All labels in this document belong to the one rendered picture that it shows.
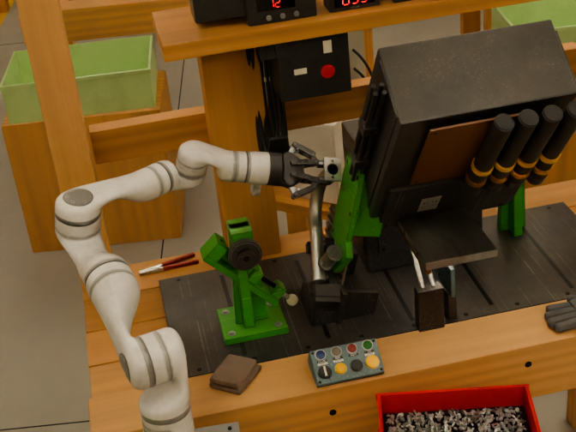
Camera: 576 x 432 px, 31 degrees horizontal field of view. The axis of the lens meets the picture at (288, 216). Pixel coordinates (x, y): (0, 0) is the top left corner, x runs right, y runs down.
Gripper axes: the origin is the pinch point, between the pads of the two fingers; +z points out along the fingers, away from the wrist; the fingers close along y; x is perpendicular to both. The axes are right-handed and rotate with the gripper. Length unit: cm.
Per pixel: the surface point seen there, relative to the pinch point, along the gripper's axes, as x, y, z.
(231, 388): 4, -49, -22
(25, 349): 195, -12, -59
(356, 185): -10.6, -6.2, 3.4
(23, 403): 171, -35, -59
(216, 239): 4.3, -15.9, -24.7
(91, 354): 31, -38, -49
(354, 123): 10.3, 16.7, 11.2
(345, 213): -2.3, -10.1, 3.4
